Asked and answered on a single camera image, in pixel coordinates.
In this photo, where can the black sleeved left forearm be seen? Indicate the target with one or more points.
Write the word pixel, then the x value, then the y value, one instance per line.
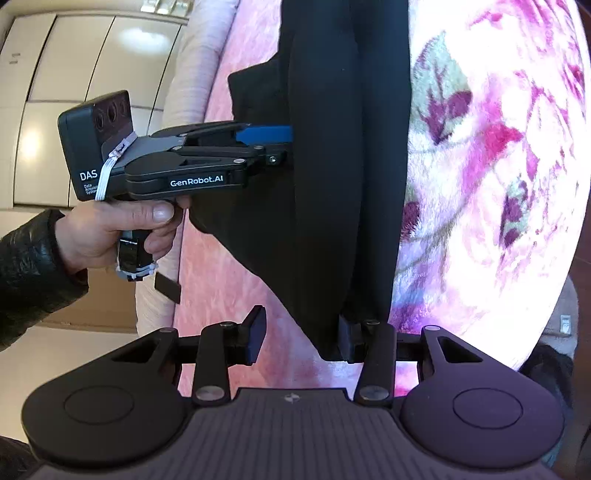
pixel 34 280

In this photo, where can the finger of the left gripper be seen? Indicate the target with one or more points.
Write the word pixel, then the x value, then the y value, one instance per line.
pixel 273 154
pixel 228 132

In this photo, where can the person's left hand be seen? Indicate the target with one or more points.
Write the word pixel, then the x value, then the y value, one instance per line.
pixel 88 234

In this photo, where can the pink floral blanket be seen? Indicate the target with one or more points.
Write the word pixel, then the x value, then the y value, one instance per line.
pixel 497 183

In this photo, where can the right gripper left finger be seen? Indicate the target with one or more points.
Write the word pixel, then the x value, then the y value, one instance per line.
pixel 134 401

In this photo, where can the black DAS camera box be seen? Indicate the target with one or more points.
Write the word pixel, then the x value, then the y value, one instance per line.
pixel 89 133

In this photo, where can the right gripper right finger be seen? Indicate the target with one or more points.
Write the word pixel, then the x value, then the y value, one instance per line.
pixel 468 408

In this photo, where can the black jacket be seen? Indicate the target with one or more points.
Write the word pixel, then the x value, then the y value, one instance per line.
pixel 324 233

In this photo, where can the white wardrobe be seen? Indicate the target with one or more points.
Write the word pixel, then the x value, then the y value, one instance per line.
pixel 57 54

